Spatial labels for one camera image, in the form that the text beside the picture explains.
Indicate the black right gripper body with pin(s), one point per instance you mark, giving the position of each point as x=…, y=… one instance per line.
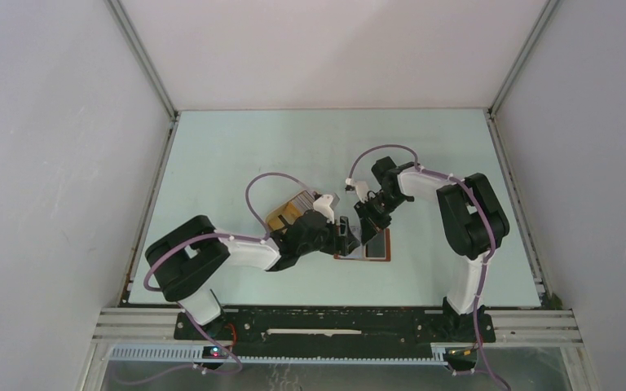
x=373, y=208

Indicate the stack of credit cards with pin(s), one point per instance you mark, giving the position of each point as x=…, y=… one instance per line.
x=303, y=201

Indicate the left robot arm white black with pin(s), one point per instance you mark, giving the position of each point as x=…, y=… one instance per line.
x=182, y=262

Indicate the beige oval card tray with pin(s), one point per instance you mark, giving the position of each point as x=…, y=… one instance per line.
x=283, y=216

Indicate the white toothed cable duct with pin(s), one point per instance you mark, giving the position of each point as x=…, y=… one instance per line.
x=200, y=354

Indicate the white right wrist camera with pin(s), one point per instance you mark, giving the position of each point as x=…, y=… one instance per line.
x=360, y=188

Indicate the brown leather card holder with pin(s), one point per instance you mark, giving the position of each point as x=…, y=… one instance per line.
x=358, y=254

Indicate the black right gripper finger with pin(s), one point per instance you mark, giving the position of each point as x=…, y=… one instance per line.
x=381, y=221
x=370, y=227

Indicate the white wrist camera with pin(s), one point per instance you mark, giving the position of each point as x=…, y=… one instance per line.
x=360, y=188
x=325, y=204

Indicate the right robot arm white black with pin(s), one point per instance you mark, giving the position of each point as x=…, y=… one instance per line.
x=474, y=222

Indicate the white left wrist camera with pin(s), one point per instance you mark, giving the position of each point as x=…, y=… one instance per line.
x=325, y=204

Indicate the black credit card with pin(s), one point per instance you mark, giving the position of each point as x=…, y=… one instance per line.
x=375, y=250

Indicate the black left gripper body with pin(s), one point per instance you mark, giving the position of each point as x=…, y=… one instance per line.
x=328, y=241

